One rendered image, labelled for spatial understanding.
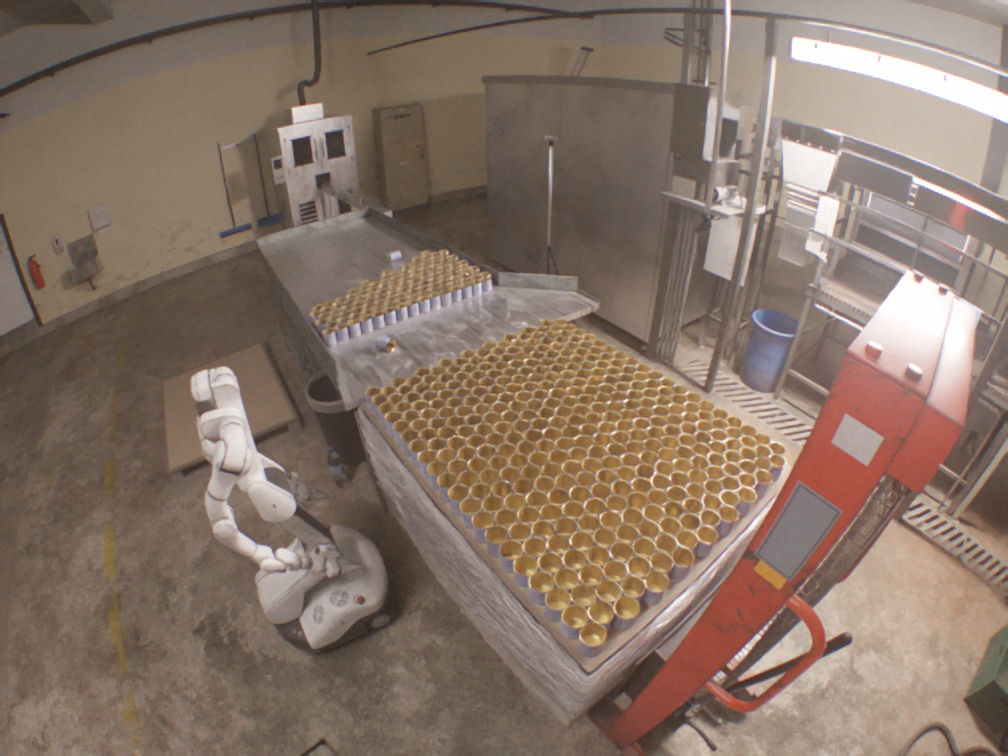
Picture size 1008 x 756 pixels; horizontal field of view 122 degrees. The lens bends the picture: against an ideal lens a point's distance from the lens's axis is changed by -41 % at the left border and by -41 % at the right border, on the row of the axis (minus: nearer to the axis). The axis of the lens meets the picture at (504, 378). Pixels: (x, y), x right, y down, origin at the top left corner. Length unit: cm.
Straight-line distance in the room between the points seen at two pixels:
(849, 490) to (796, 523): 12
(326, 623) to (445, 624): 63
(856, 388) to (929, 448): 13
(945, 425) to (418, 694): 228
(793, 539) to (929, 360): 36
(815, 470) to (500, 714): 194
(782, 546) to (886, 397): 33
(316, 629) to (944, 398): 236
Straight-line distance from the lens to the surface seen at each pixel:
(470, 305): 273
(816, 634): 97
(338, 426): 308
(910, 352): 74
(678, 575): 143
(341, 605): 231
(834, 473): 73
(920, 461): 69
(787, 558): 87
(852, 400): 67
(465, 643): 251
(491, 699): 241
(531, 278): 289
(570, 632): 128
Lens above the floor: 232
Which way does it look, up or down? 36 degrees down
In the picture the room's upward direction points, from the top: 1 degrees counter-clockwise
